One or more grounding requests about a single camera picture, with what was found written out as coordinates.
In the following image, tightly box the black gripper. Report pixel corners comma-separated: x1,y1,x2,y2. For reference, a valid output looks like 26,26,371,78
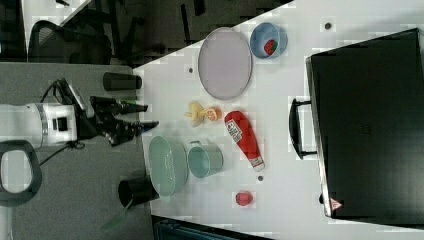
77,96,159,146

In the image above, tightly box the red ketchup bottle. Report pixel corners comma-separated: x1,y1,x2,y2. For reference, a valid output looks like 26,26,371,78
224,110,265,172

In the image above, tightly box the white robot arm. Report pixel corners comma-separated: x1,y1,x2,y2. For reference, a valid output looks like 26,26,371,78
1,99,149,240

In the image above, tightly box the green plastic strainer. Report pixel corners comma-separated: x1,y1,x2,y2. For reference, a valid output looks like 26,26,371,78
148,136,188,198

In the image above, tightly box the black cylinder upper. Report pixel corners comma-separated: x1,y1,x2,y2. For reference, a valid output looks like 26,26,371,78
103,72,142,91

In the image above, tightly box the black cup with green stick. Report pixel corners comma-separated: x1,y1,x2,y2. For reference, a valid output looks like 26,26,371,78
118,176,159,207

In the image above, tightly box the peeled toy banana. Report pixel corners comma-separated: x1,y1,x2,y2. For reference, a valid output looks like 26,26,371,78
184,101,206,127

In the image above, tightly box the black office chair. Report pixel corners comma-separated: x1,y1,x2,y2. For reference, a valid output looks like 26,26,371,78
28,9,112,65

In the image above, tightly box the green mug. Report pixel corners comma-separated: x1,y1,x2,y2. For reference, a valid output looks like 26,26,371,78
187,141,224,179

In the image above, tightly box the orange slice toy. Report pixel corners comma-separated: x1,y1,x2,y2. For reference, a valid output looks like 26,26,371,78
206,107,222,121

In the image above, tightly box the grey round plate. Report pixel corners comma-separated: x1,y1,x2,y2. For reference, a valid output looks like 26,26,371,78
198,27,252,100

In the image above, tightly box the strawberry on table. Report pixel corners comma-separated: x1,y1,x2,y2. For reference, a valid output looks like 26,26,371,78
235,191,253,206

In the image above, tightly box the strawberry in blue bowl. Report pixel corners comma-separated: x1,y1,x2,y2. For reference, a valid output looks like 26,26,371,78
264,39,278,56

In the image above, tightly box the blue bowl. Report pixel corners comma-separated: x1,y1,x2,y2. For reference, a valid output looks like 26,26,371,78
250,22,288,59

